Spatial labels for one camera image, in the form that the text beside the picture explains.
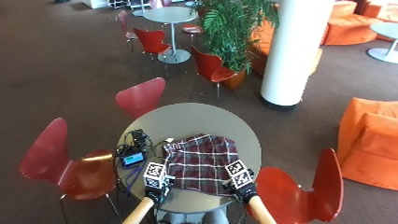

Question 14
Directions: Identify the orange sofa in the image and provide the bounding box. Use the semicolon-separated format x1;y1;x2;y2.
363;0;398;42
319;0;380;47

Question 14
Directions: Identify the orange bench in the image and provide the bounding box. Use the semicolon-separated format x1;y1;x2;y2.
247;20;323;78

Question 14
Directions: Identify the round grey pedestal table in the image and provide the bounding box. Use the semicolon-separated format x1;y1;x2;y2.
142;6;199;65
366;21;398;65

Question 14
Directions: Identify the white marker cube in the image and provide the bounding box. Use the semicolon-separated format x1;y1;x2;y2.
142;161;167;189
223;159;255;189

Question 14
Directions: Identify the orange armchair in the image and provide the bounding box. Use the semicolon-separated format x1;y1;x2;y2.
335;97;398;191

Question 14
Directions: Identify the black device with blue screen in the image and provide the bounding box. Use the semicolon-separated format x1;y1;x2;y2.
119;151;147;168

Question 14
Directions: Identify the white column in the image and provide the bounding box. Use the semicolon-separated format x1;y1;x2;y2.
258;0;336;113

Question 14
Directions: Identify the the person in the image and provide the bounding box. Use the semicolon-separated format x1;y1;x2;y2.
158;206;231;224

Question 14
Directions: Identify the black electronics with cables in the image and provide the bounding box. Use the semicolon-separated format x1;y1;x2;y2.
115;128;155;155

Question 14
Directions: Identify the brown plant pot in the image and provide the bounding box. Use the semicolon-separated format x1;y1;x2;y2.
219;69;248;91

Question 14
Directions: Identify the red plaid cloth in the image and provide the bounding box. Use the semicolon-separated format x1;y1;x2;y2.
161;133;240;197

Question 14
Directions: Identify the green potted palm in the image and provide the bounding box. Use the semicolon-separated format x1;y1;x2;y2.
193;0;279;75

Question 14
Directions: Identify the person's right hand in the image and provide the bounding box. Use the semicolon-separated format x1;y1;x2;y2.
220;179;258;203

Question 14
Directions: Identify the white right marker cube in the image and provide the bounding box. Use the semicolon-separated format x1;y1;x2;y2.
223;159;255;189

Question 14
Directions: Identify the person's left hand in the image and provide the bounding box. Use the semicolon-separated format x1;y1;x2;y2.
143;175;177;202

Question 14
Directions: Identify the white left marker cube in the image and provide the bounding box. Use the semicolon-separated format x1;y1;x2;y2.
142;161;167;189

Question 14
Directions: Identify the red chair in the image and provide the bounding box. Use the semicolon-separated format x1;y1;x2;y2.
114;77;166;120
18;117;123;224
115;9;139;54
179;23;203;43
131;27;174;78
244;147;346;224
189;45;239;101

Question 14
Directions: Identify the blue lanyard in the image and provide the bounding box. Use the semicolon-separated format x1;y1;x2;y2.
123;164;146;194

